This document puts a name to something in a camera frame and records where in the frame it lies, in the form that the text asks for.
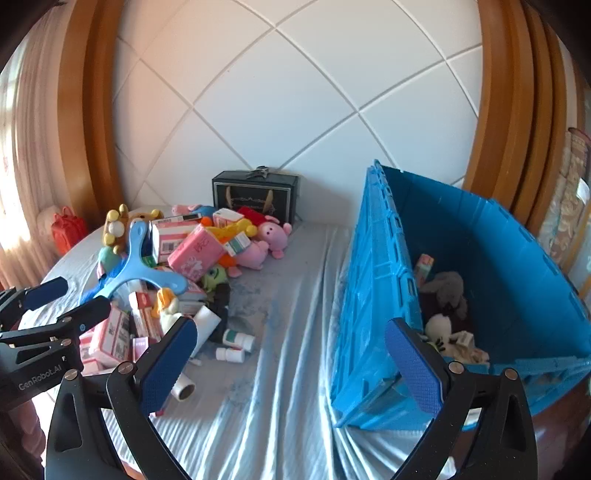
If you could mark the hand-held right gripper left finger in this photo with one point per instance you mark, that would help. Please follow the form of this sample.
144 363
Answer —
168 364

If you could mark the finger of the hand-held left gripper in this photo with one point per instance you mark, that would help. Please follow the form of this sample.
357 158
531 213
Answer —
46 290
92 311

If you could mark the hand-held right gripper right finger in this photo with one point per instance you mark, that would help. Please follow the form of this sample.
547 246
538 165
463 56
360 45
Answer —
413 364

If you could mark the small white roll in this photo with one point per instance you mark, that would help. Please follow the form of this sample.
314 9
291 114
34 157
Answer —
182 387

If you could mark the large white paper roll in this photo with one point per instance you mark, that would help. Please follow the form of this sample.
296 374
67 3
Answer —
207 321

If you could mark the cream duck plush orange bow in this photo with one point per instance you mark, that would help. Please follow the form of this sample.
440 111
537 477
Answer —
165 304

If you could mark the small white bottle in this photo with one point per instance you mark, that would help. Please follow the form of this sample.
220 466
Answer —
231 354

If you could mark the blue plastic hanger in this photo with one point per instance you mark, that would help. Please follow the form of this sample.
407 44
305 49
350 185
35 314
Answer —
138 267

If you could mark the white bottle teal label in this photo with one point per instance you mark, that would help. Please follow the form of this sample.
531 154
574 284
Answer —
240 340

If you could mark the blue plastic crate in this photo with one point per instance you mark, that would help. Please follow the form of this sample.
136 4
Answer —
485 258

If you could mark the white pink medicine box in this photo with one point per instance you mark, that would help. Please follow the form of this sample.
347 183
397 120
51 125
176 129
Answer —
111 339

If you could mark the white panda plush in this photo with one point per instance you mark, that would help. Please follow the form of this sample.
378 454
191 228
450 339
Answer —
437 325

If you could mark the red backpack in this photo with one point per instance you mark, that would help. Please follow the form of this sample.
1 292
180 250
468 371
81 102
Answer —
69 230

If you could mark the grey plush toy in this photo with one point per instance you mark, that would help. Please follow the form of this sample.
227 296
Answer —
445 286

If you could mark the small colourful box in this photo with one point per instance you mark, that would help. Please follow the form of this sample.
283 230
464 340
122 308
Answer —
424 267

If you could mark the green one-eyed monster plush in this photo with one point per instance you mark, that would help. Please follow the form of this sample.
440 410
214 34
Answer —
214 277

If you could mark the white barcode medicine box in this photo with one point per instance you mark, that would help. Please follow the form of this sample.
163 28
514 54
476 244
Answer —
171 240

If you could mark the pink tissue pack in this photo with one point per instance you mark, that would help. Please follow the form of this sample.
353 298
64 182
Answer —
196 254

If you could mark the pink curtain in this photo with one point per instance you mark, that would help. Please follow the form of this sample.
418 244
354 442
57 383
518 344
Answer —
27 175

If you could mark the small white teal box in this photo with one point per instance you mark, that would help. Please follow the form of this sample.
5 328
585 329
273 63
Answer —
238 243

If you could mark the yellow orange plush toy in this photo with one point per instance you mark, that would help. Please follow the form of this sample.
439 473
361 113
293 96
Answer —
238 227

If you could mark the wooden pillar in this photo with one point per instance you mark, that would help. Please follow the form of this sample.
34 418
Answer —
92 115
508 115

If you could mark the black gift box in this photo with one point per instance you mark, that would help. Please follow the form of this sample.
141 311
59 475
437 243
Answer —
254 198

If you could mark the pale rolled carpet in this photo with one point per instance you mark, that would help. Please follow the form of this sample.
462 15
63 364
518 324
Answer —
556 217

